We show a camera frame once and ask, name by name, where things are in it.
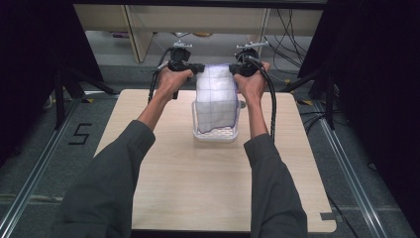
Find metal floor rail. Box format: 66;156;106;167
0;95;84;238
312;98;391;238

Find white cloth with purple edging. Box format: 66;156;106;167
195;63;241;135

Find person's right hand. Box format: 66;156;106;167
233;61;272;102

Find hand-held gripper cable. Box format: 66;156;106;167
246;55;277;144
148;48;174;104

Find white wire-frame rack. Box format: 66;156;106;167
191;98;241;144

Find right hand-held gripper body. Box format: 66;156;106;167
235;41;270;78

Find person's left hand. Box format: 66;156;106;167
155;67;194;100

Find bundle of black hanging cables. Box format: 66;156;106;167
262;8;312;74

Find black metal stand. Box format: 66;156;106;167
53;67;117;131
282;68;337;131

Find black floor cables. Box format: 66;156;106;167
300;110;328;134

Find black curtain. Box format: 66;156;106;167
297;0;420;232
0;0;104;167

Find beige desk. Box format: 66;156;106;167
72;3;325;65

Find left hand-held gripper cable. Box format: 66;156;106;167
148;48;174;104

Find right hand-held gripper cable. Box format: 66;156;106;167
246;55;277;144

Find white floor cable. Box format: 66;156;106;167
268;70;289;84

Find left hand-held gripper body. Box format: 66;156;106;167
166;40;193;71

